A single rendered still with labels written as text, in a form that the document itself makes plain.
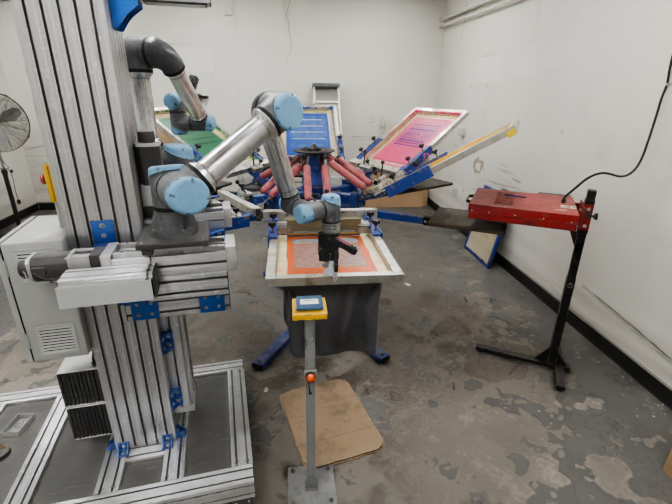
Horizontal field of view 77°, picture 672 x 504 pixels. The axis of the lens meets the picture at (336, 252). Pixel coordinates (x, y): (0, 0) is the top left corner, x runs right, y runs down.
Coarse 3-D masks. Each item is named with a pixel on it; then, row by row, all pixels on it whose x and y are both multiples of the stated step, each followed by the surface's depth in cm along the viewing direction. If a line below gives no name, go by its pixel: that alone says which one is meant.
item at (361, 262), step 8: (360, 240) 227; (360, 248) 216; (344, 256) 206; (352, 256) 206; (360, 256) 206; (368, 256) 206; (344, 264) 196; (352, 264) 196; (360, 264) 197; (368, 264) 197; (344, 272) 188
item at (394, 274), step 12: (276, 240) 215; (372, 240) 226; (276, 252) 204; (384, 252) 202; (396, 264) 188; (276, 276) 175; (288, 276) 175; (300, 276) 175; (312, 276) 175; (324, 276) 176; (348, 276) 176; (360, 276) 177; (372, 276) 177; (384, 276) 178; (396, 276) 179
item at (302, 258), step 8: (288, 240) 226; (288, 248) 215; (296, 248) 215; (304, 248) 215; (312, 248) 215; (288, 256) 205; (296, 256) 205; (304, 256) 205; (312, 256) 205; (288, 264) 196; (296, 264) 196; (304, 264) 196; (312, 264) 196; (320, 264) 196; (288, 272) 187; (296, 272) 187; (304, 272) 187; (312, 272) 188; (320, 272) 188
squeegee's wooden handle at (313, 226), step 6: (288, 222) 225; (294, 222) 226; (312, 222) 227; (318, 222) 227; (342, 222) 229; (348, 222) 229; (354, 222) 230; (360, 222) 230; (294, 228) 227; (300, 228) 227; (306, 228) 228; (312, 228) 228; (318, 228) 229; (342, 228) 230; (348, 228) 230; (354, 228) 231
